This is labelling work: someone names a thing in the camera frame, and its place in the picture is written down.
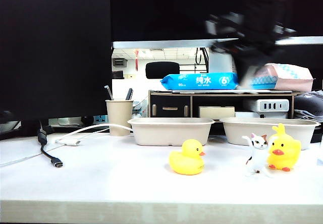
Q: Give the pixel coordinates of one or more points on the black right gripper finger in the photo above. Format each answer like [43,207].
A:
[242,67]

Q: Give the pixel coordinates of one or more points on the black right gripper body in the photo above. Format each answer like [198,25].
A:
[239,37]

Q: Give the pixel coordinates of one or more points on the white cat figurine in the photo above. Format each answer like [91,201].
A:
[255,156]

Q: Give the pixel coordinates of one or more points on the yellow tufted duck toy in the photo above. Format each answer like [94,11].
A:
[290,148]

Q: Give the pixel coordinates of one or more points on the yellow rubber duck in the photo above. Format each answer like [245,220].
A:
[184,161]

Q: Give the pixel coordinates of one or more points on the white flat box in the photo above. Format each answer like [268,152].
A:
[247,115]

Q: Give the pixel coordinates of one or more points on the beige cardboard box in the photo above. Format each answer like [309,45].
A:
[217,112]

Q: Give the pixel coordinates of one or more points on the beige paper box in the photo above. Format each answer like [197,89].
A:
[247,133]
[171,133]

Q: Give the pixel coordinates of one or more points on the white USB charging hub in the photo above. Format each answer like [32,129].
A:
[272,105]

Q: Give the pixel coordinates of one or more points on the pink tissue pack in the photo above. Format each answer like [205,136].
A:
[290,80]

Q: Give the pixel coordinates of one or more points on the blue wet wipes pack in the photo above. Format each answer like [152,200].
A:
[189,81]

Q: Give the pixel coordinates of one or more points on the wooden desk shelf organiser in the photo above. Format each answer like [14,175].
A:
[171,99]

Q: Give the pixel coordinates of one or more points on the black office chair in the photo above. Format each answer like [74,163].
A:
[162,70]

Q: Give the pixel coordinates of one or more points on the black monitor silver bezel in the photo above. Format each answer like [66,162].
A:
[164,12]

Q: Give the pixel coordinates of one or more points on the red hanging knot decoration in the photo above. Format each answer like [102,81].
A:
[136,60]

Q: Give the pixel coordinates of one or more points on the black pen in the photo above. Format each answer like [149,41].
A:
[129,94]

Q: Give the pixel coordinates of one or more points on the brown paper cup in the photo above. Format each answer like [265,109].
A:
[119,118]

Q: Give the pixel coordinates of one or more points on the blue power strip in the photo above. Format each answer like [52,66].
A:
[101,119]

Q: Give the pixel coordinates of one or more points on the large black monitor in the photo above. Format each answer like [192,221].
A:
[50,45]

